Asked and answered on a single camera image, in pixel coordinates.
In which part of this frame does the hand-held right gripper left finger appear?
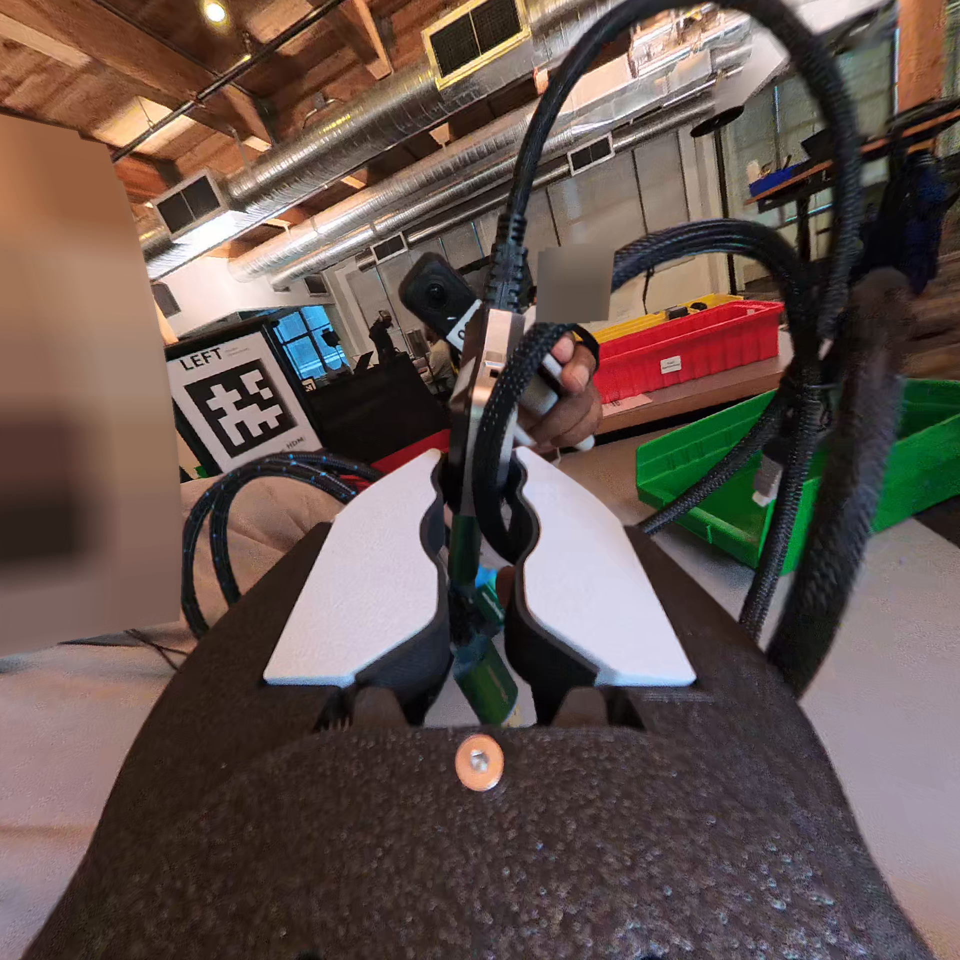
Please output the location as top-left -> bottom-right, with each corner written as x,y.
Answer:
262,447 -> 453,699

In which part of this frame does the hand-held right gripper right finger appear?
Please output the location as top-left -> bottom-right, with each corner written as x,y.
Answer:
507,446 -> 699,699

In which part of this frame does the silver multiport hub adapter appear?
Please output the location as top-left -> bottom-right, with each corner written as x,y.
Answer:
448,303 -> 528,526

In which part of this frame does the black braided green-plug hdmi cable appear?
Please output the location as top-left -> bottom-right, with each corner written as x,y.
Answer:
182,452 -> 526,729

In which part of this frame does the black hub cable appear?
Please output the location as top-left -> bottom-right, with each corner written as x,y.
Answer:
483,0 -> 871,361

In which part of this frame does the person's left hand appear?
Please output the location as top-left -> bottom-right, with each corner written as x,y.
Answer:
521,333 -> 606,453

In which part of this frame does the red plastic bin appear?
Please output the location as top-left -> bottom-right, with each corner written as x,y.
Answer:
367,448 -> 444,477
592,300 -> 785,406

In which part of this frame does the window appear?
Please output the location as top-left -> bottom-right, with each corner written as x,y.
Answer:
271,303 -> 355,384

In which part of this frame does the beige cloth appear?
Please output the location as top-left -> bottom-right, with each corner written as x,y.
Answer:
180,471 -> 369,639

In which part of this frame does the yellow plastic bin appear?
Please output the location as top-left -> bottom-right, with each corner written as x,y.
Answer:
592,294 -> 744,342

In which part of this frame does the green plastic bin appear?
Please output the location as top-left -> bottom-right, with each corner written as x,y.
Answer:
636,378 -> 960,575

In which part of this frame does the yellow-framed ceiling vent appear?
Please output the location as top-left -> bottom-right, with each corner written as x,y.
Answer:
421,0 -> 532,90

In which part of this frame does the black floor lamp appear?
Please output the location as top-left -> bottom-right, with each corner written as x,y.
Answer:
688,103 -> 745,301

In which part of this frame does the standing desk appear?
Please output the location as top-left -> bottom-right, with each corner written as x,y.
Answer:
746,105 -> 960,264

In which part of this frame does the silver ventilation duct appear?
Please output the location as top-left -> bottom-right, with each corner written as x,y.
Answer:
142,97 -> 721,290
225,0 -> 571,219

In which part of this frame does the thick black braided cable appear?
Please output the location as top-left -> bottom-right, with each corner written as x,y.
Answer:
472,221 -> 924,699

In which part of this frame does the white duct vent box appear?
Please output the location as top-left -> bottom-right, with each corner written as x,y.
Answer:
152,171 -> 249,243

